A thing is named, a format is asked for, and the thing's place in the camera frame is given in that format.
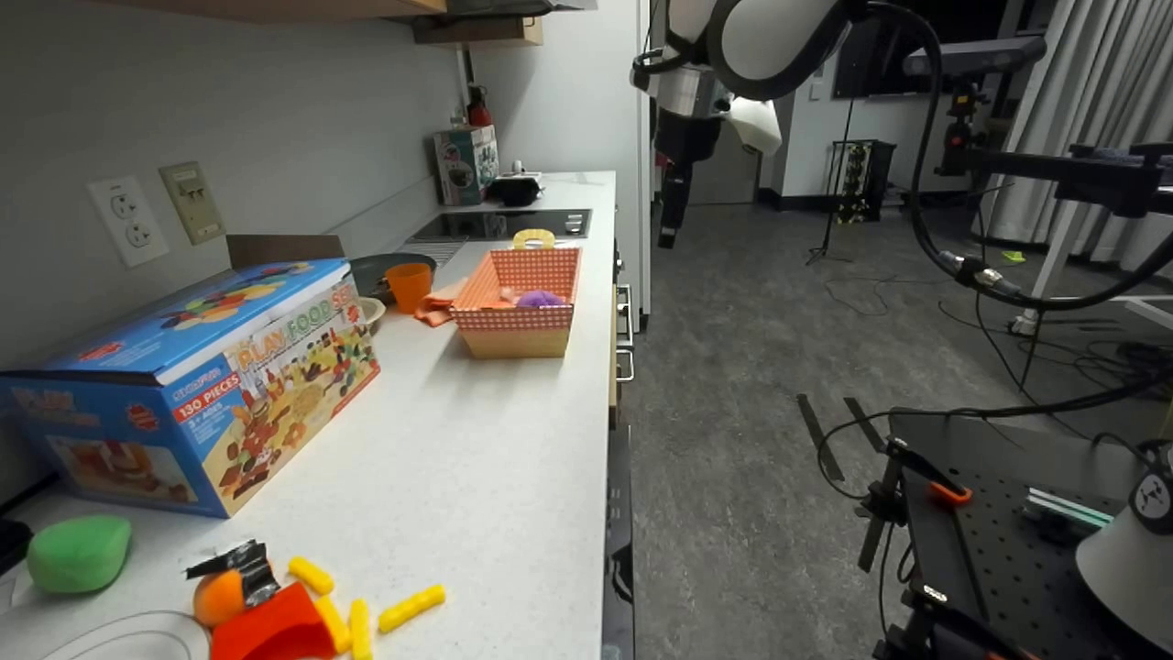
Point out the black round device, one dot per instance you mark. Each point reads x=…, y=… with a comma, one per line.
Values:
x=1157, y=490

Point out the small white plate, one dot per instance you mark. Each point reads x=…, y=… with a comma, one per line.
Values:
x=121, y=641

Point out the orange toy ball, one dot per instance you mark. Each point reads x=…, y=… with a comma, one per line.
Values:
x=217, y=600

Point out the red toy fries holder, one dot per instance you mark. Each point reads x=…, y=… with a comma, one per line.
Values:
x=268, y=627

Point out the black steel dishwasher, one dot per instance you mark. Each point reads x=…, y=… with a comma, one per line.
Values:
x=617, y=589

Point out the red checkered woven basket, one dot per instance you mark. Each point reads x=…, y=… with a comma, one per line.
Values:
x=514, y=334

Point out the small toy food piece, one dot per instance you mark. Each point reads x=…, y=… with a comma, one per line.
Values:
x=436, y=312

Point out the green tube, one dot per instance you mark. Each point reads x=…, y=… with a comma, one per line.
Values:
x=1069, y=507

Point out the yellow round toy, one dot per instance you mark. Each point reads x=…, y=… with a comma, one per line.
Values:
x=534, y=237

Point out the black round pan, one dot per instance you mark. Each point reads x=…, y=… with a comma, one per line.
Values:
x=371, y=261

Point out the black tripod clamp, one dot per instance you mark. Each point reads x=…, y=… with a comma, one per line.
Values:
x=900, y=482

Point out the blue toy food box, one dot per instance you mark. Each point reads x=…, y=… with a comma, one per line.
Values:
x=183, y=379

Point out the yellow toy fry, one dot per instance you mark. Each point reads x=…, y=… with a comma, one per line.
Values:
x=332, y=621
x=359, y=627
x=410, y=609
x=308, y=572

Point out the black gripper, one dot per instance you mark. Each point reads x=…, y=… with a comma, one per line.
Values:
x=688, y=140

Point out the black pouch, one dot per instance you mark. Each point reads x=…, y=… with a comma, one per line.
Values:
x=514, y=191

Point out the grey curtain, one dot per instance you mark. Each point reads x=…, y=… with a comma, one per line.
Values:
x=1102, y=75

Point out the white cone object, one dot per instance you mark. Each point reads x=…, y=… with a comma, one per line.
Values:
x=1130, y=580

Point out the black breadboard table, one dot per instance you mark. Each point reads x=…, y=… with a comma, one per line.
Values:
x=1000, y=572

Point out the black toy piece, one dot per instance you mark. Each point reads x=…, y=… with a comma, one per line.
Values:
x=250, y=566

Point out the grey horizontal bar device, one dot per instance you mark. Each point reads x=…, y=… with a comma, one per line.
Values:
x=975, y=55

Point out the wooden upper cabinet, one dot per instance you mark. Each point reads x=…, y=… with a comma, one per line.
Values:
x=306, y=6

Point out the white wall outlet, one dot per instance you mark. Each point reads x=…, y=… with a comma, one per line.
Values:
x=128, y=223

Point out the purple toy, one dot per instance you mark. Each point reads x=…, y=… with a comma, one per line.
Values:
x=542, y=298

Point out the white bowl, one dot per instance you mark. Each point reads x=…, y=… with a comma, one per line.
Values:
x=371, y=316

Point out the patterned carton box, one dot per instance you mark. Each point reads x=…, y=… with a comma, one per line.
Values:
x=464, y=165

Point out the black cooktop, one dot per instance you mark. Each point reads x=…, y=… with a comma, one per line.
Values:
x=498, y=225

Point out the beige switch plate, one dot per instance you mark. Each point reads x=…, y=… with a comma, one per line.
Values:
x=190, y=202

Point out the dark range hood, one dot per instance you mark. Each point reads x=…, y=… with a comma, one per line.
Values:
x=488, y=32

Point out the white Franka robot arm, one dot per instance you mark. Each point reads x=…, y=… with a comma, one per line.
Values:
x=782, y=32

